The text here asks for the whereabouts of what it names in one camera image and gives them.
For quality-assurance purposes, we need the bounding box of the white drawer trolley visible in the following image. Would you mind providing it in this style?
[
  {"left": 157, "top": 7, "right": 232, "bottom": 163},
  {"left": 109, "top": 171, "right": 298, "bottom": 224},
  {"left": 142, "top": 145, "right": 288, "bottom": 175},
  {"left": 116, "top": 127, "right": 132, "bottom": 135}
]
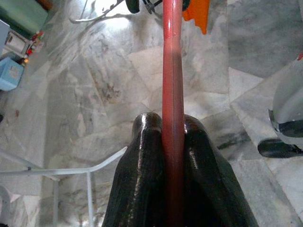
[{"left": 0, "top": 20, "right": 29, "bottom": 56}]

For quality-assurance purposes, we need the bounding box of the white plastic folding table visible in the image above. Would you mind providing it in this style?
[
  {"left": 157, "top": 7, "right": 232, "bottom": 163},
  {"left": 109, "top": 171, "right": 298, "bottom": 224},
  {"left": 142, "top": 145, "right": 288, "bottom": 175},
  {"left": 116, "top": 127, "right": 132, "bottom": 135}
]
[{"left": 0, "top": 146, "right": 128, "bottom": 227}]

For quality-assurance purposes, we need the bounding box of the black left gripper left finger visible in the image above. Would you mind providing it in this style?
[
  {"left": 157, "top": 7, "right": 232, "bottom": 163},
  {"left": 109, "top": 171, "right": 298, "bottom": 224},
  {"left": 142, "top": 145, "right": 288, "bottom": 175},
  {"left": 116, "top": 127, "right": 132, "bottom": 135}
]
[{"left": 101, "top": 112, "right": 167, "bottom": 227}]

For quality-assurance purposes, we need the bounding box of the pink red plastic hanger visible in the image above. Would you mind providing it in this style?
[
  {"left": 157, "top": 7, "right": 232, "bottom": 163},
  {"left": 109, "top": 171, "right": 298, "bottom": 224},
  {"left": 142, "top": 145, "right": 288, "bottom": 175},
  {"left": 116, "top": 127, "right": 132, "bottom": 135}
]
[{"left": 162, "top": 0, "right": 185, "bottom": 227}]

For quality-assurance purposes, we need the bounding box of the green laundry basket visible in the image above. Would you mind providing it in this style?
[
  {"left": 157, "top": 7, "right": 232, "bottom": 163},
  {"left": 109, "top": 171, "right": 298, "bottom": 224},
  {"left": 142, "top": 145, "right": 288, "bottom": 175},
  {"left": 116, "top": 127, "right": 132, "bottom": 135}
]
[{"left": 0, "top": 0, "right": 49, "bottom": 40}]

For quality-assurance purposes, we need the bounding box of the light blue plastic bin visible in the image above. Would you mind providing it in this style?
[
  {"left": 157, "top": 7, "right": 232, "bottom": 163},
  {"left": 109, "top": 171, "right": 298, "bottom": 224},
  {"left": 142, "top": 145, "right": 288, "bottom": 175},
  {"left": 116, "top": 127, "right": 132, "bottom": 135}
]
[{"left": 0, "top": 56, "right": 26, "bottom": 92}]

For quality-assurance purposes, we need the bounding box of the orange shirt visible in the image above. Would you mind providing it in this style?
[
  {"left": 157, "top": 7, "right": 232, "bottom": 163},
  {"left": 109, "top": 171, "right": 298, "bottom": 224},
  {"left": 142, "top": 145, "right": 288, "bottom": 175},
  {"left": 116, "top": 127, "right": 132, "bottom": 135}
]
[{"left": 182, "top": 0, "right": 211, "bottom": 35}]

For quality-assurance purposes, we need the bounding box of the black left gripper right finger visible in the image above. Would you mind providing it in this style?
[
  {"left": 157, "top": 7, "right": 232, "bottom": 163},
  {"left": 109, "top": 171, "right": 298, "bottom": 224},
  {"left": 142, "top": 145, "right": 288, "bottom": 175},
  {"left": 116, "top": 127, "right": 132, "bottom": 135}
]
[{"left": 182, "top": 114, "right": 259, "bottom": 227}]

